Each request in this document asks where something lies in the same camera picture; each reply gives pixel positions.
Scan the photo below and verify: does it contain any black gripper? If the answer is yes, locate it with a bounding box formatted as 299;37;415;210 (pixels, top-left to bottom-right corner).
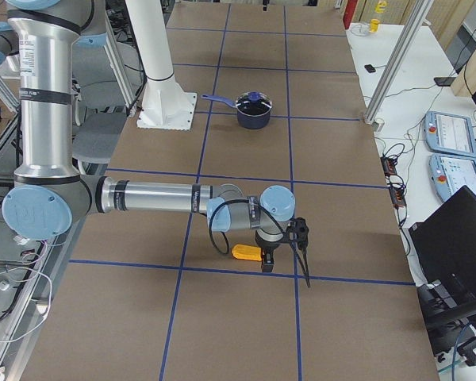
255;232;285;273

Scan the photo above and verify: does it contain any yellow corn cob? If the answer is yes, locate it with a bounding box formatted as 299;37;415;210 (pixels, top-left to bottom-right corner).
232;244;262;262

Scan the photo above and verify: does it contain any glass pot lid blue knob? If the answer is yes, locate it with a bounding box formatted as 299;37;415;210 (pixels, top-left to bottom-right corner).
236;91;272;114

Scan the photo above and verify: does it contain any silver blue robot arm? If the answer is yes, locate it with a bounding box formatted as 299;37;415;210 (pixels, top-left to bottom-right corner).
2;1;306;272

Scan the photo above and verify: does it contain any dark blue saucepan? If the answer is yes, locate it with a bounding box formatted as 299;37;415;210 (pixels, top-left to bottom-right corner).
201;94;272;129

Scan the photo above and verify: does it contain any black orange usb hub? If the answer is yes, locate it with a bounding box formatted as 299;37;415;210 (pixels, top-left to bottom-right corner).
380;157;397;176

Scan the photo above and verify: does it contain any black laptop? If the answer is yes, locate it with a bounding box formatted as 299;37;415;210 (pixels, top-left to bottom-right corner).
409;186;476;294

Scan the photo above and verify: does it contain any lower teach pendant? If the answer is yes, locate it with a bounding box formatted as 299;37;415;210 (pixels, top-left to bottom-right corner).
428;153;476;202

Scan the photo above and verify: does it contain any teach pendant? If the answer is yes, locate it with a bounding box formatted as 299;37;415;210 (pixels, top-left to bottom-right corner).
424;111;476;157
428;153;476;202

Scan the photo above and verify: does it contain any black small device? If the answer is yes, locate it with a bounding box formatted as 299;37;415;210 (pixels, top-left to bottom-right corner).
364;64;376;73

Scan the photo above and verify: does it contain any upper teach pendant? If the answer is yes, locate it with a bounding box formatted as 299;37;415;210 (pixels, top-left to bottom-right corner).
424;111;476;157

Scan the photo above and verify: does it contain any grey office chair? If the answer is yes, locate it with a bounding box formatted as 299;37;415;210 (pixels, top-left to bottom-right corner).
72;26;143;164

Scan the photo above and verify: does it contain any yellow cup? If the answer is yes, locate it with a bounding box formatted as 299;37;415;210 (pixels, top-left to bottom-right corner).
369;18;380;33

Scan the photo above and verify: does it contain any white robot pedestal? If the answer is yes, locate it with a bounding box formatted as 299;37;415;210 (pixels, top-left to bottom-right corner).
125;0;197;131

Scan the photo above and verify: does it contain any aluminium frame post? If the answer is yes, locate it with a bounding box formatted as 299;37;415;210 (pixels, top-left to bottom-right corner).
363;0;434;132

